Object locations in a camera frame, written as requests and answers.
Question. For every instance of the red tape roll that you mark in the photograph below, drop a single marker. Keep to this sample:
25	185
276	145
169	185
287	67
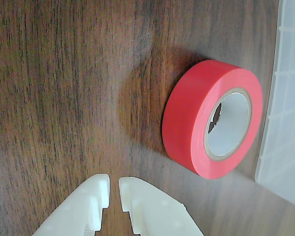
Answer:
182	123

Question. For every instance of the clear plastic storage box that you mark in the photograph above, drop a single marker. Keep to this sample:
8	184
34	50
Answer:
285	123

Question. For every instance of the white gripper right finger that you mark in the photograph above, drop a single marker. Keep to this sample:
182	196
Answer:
157	216

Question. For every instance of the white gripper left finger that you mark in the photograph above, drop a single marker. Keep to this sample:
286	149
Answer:
88	209

